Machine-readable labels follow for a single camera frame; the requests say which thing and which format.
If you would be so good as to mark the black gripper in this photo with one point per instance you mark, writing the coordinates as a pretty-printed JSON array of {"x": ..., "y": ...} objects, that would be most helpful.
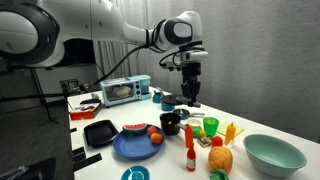
[{"x": 191, "y": 75}]

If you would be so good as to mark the yellow-green mat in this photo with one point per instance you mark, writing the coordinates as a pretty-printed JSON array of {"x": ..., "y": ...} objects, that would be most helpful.
[{"x": 239, "y": 130}]

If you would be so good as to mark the red cardboard box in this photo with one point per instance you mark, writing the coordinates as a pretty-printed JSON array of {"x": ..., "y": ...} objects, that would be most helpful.
[{"x": 85, "y": 113}]

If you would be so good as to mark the black pot lid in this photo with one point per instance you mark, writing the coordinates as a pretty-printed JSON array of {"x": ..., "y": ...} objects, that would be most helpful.
[{"x": 171, "y": 99}]

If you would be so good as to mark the toy orange fruit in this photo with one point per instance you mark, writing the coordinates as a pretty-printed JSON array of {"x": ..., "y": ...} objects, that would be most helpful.
[{"x": 156, "y": 138}]

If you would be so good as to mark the short black tape strip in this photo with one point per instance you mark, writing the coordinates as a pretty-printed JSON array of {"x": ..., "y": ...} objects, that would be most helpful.
[{"x": 78, "y": 151}]

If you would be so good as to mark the small black pot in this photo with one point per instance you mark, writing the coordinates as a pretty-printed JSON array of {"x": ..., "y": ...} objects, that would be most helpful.
[{"x": 170, "y": 128}]

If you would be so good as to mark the small brown toy box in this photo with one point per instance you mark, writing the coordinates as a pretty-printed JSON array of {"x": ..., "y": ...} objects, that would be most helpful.
[{"x": 204, "y": 142}]

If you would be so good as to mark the green plastic cup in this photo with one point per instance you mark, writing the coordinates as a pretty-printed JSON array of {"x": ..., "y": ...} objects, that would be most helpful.
[{"x": 210, "y": 126}]

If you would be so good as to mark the small yellow toy in pot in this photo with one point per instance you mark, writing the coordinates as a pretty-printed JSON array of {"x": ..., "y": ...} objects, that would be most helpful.
[{"x": 169, "y": 122}]

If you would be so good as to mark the teal cooking pot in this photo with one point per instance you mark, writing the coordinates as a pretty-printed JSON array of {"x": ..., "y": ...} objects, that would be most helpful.
[{"x": 167, "y": 107}]

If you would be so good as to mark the mint green bowl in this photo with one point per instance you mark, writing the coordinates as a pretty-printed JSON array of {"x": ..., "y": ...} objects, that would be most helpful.
[{"x": 273, "y": 156}]

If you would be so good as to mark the green and yellow toy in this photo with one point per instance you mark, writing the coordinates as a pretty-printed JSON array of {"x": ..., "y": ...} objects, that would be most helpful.
[{"x": 199, "y": 132}]

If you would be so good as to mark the black baking tray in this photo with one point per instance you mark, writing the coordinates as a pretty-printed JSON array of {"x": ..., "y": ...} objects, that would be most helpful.
[{"x": 100, "y": 133}]

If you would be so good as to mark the orange-red ketchup bottle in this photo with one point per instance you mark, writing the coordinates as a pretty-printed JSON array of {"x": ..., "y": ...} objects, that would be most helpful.
[{"x": 189, "y": 136}]

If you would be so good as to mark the teal kettle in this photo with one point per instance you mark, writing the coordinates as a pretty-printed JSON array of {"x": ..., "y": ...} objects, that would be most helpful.
[{"x": 156, "y": 97}]

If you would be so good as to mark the light blue toaster oven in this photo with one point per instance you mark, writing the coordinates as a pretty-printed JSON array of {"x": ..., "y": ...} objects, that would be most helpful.
[{"x": 121, "y": 90}]

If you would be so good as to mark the small red sauce bottle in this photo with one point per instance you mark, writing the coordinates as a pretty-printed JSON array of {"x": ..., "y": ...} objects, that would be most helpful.
[{"x": 191, "y": 161}]

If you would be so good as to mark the toy watermelon slice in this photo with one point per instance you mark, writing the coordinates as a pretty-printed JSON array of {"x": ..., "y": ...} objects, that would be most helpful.
[{"x": 135, "y": 129}]

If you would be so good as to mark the orange toy pineapple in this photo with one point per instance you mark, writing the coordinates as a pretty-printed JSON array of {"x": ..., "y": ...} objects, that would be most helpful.
[{"x": 220, "y": 159}]

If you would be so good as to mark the long black tape strip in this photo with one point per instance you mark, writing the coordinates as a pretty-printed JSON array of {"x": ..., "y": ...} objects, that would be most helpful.
[{"x": 87, "y": 162}]

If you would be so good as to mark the red toy apple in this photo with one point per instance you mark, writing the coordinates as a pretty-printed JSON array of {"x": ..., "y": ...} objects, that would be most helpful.
[{"x": 152, "y": 130}]

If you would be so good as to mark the black light stand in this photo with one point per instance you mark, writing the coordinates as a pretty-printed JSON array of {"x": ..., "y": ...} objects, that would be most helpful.
[{"x": 41, "y": 96}]

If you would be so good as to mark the yellow mustard bottle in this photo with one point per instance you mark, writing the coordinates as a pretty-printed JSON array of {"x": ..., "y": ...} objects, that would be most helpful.
[{"x": 230, "y": 134}]

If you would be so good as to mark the small teal frying pan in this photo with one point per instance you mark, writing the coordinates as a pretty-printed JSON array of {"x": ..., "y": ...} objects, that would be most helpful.
[{"x": 182, "y": 112}]

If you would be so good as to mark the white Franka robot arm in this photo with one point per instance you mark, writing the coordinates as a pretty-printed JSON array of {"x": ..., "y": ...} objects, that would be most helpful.
[{"x": 83, "y": 20}]

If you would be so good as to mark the blue plate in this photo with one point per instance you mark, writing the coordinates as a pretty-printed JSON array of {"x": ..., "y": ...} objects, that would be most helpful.
[{"x": 135, "y": 146}]

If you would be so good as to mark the red toy tomato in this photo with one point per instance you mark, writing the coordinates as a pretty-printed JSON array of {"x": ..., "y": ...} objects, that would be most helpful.
[{"x": 217, "y": 141}]

